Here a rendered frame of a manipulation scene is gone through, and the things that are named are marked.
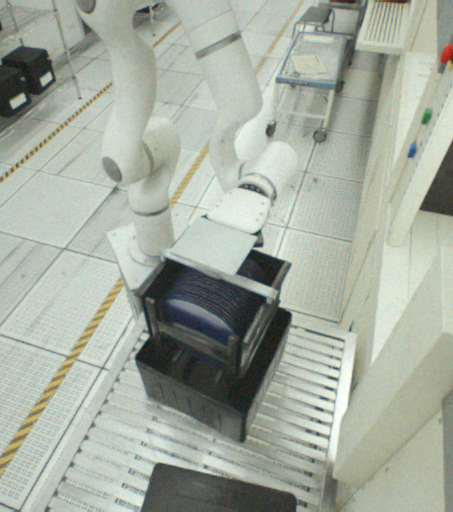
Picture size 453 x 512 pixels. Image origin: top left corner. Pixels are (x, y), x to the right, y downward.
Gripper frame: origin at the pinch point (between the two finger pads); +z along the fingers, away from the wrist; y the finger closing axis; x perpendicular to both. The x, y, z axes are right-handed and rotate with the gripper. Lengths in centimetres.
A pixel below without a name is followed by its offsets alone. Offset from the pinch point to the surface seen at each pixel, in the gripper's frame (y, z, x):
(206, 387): -0.1, 5.8, -44.9
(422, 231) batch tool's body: -38, -64, -34
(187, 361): 7.7, 1.8, -45.0
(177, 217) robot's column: 39, -46, -46
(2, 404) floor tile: 93, 22, -123
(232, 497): -16.8, 26.4, -35.4
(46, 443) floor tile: 65, 26, -122
